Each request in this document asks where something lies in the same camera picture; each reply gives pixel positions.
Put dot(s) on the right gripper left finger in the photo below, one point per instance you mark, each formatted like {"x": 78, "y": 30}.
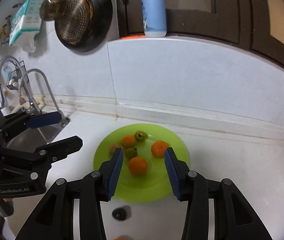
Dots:
{"x": 52, "y": 218}

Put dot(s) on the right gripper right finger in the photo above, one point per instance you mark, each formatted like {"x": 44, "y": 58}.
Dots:
{"x": 234, "y": 217}

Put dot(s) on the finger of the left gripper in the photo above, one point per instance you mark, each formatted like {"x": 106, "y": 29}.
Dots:
{"x": 15, "y": 123}
{"x": 48, "y": 153}

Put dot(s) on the dark avocado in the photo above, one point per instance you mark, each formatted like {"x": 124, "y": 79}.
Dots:
{"x": 122, "y": 213}

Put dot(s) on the small orange fruit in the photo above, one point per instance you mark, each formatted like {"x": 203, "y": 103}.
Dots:
{"x": 123, "y": 237}

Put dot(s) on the steel sink basin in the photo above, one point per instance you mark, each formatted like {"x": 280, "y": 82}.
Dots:
{"x": 30, "y": 139}

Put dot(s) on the steel sink faucet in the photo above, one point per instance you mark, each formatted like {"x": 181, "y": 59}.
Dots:
{"x": 64, "y": 121}

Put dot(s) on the tall chrome faucet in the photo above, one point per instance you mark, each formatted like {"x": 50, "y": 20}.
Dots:
{"x": 3, "y": 102}

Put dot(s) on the beige small fruit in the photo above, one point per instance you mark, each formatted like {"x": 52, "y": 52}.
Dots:
{"x": 113, "y": 147}

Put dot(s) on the orange tangerine near rim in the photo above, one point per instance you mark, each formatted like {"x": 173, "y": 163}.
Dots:
{"x": 128, "y": 141}

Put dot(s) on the small green fruit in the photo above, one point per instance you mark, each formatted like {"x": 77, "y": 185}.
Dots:
{"x": 131, "y": 153}

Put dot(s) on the green plastic plate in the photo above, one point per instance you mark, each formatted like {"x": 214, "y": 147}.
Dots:
{"x": 143, "y": 176}

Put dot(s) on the orange tangerine front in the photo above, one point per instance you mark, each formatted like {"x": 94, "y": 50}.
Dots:
{"x": 137, "y": 166}

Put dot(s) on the tissue paper pack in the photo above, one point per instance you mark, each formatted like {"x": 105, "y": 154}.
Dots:
{"x": 25, "y": 25}

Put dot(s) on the brass strainer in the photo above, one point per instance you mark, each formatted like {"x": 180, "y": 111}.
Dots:
{"x": 72, "y": 18}

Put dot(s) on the black frying pan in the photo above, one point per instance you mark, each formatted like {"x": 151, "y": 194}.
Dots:
{"x": 102, "y": 17}

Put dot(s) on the blue lotion pump bottle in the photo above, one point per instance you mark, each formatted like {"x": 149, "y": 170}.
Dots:
{"x": 154, "y": 18}

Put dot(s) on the wire sink caddy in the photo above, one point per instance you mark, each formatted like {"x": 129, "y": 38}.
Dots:
{"x": 14, "y": 74}

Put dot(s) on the dark wooden window frame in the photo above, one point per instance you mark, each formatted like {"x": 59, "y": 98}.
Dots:
{"x": 245, "y": 24}

